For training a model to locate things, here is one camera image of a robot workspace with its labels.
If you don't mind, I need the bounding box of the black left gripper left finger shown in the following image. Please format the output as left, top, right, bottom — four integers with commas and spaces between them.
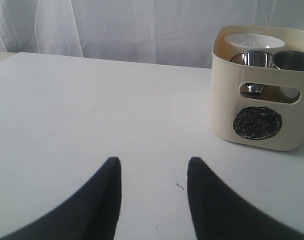
0, 156, 122, 240

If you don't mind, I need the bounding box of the white ceramic bowl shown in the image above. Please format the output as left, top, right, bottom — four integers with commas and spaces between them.
224, 33, 286, 51

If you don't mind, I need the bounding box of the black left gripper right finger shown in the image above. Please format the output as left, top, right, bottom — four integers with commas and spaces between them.
187, 157, 304, 240

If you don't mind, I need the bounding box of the white curtain backdrop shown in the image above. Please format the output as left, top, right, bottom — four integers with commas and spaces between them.
0, 0, 304, 68

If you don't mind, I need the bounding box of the cream bin with circle mark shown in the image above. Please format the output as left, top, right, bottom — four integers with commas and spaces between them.
209, 25, 304, 151

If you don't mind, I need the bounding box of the steel mug with wire handle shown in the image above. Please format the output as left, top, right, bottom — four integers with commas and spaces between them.
270, 50, 304, 104

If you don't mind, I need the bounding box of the steel mug with solid handle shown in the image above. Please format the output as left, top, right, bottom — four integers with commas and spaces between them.
230, 50, 274, 98

